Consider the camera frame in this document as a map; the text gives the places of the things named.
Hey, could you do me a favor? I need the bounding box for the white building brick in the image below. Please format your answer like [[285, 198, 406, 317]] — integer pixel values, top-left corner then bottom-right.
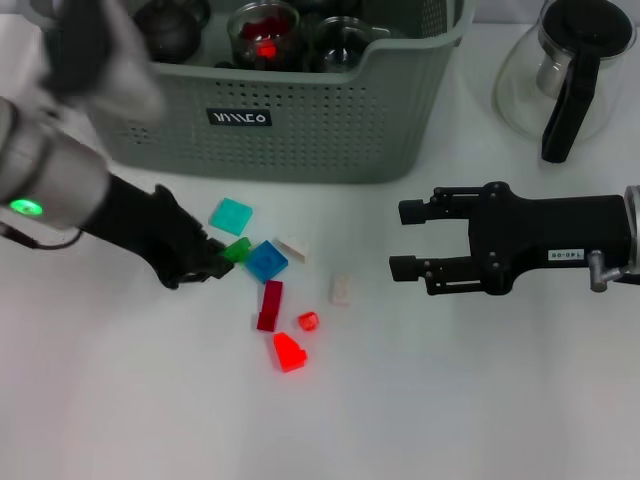
[[328, 273, 354, 306], [274, 235, 310, 262]]

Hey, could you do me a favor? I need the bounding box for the glass jar with bricks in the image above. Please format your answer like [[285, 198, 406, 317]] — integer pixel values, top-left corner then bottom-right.
[[227, 2, 301, 71]]

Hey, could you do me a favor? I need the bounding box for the glass pitcher black handle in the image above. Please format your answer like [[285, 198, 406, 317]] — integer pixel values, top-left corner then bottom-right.
[[492, 0, 636, 164]]

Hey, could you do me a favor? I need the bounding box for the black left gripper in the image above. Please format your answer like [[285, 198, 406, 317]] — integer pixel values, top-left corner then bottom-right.
[[82, 174, 236, 290]]

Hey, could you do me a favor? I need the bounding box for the gripper metal cable plug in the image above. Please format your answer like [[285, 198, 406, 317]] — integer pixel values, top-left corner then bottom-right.
[[588, 249, 640, 292], [0, 222, 39, 250]]

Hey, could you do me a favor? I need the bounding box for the grey perforated storage bin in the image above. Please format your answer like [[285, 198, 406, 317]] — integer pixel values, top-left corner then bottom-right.
[[37, 0, 476, 185]]

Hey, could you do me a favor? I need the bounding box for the dark clay teapot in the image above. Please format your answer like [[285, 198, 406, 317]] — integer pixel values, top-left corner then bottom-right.
[[134, 0, 211, 64]]

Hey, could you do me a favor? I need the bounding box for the dark thin cable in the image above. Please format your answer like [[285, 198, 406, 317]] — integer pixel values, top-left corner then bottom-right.
[[32, 228, 84, 251]]

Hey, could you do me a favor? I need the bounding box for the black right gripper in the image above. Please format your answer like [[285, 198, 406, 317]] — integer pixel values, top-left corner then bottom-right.
[[388, 182, 629, 297]]

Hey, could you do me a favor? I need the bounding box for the cyan square building brick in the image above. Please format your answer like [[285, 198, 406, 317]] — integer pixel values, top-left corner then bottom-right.
[[208, 197, 255, 237]]

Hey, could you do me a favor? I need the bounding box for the right gripper metal cable plug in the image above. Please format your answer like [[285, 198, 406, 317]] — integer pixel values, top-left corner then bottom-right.
[[588, 249, 640, 292]]

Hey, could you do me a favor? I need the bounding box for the blue square building brick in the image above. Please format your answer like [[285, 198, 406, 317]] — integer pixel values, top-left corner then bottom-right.
[[242, 239, 290, 285]]

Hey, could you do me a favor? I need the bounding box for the left gripper metal cable plug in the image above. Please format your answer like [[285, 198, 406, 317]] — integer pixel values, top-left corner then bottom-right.
[[0, 222, 39, 250]]

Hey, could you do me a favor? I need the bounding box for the dark red long brick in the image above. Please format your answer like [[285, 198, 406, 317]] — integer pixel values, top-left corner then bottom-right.
[[256, 279, 285, 333]]

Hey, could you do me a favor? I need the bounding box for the orange-red sloped brick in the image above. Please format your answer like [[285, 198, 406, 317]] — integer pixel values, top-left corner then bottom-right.
[[272, 331, 309, 374]]

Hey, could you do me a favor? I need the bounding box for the green building brick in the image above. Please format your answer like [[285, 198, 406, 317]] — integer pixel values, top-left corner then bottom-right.
[[222, 237, 253, 265]]

